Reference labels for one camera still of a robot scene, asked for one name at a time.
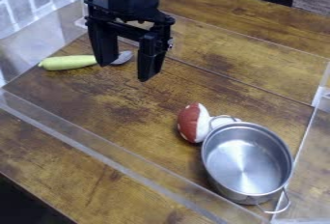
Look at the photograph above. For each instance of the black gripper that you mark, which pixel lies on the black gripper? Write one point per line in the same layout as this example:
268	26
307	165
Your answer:
108	24

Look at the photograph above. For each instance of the clear acrylic enclosure wall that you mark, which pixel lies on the clear acrylic enclosure wall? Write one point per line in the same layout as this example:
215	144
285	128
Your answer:
88	138

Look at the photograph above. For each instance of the green handled metal spoon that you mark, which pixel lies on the green handled metal spoon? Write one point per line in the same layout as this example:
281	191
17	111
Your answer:
78	61

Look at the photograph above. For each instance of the red white plush mushroom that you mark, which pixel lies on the red white plush mushroom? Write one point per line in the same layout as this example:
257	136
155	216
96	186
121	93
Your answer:
195	122

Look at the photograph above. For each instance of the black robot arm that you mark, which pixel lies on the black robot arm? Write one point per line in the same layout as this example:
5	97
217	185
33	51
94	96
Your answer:
132	5

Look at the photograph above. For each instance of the silver metal pot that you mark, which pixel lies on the silver metal pot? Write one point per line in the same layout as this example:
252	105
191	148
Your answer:
248	164

